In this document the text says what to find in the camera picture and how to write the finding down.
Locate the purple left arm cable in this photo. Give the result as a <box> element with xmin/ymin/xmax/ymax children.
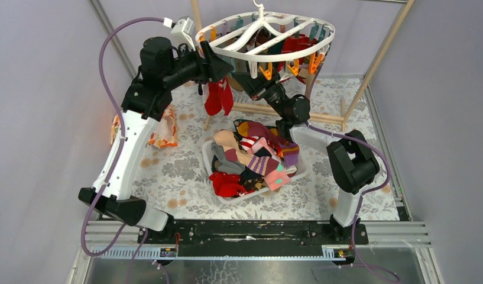
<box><xmin>80</xmin><ymin>17</ymin><xmax>173</xmax><ymax>258</ymax></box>

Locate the orange clothespin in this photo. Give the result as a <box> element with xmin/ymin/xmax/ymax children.
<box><xmin>307</xmin><ymin>51</ymin><xmax>325</xmax><ymax>75</ymax></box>

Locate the white oval clip hanger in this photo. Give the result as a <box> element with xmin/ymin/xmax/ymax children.
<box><xmin>194</xmin><ymin>2</ymin><xmax>336</xmax><ymax>79</ymax></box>

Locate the floral orange fabric bag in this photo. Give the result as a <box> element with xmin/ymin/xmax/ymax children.
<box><xmin>121</xmin><ymin>105</ymin><xmax>178</xmax><ymax>150</ymax></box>

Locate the large red sock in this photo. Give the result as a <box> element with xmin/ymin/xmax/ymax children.
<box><xmin>218</xmin><ymin>77</ymin><xmax>234</xmax><ymax>116</ymax></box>

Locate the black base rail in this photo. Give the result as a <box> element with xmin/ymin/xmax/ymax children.
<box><xmin>138</xmin><ymin>220</ymin><xmax>369</xmax><ymax>257</ymax></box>

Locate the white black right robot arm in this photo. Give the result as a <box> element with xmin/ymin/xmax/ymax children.
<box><xmin>232</xmin><ymin>72</ymin><xmax>380</xmax><ymax>244</ymax></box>

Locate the purple striped sock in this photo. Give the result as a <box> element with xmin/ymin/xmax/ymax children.
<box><xmin>277</xmin><ymin>140</ymin><xmax>300</xmax><ymax>166</ymax></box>

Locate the white laundry basket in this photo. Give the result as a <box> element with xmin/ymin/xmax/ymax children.
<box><xmin>202</xmin><ymin>119</ymin><xmax>307</xmax><ymax>204</ymax></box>

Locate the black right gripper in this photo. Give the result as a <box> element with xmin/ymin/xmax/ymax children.
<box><xmin>232</xmin><ymin>68</ymin><xmax>288</xmax><ymax>120</ymax></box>

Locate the red white sock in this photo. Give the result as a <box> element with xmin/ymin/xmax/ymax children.
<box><xmin>204</xmin><ymin>82</ymin><xmax>222</xmax><ymax>116</ymax></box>

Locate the beige sock in basket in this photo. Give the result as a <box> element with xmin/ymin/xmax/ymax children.
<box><xmin>213</xmin><ymin>130</ymin><xmax>240</xmax><ymax>151</ymax></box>

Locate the small red crumpled sock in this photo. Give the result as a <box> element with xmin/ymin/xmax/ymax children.
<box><xmin>209</xmin><ymin>172</ymin><xmax>248</xmax><ymax>198</ymax></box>

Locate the wooden hanger stand frame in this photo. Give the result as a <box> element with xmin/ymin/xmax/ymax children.
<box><xmin>189</xmin><ymin>0</ymin><xmax>416</xmax><ymax>132</ymax></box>

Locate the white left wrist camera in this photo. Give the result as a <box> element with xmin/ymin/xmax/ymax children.
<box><xmin>163</xmin><ymin>16</ymin><xmax>196</xmax><ymax>51</ymax></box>

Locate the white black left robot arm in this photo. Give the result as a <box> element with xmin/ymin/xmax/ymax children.
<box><xmin>78</xmin><ymin>37</ymin><xmax>234</xmax><ymax>243</ymax></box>

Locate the grey sock in basket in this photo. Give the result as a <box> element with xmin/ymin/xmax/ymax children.
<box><xmin>210</xmin><ymin>142</ymin><xmax>245</xmax><ymax>175</ymax></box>

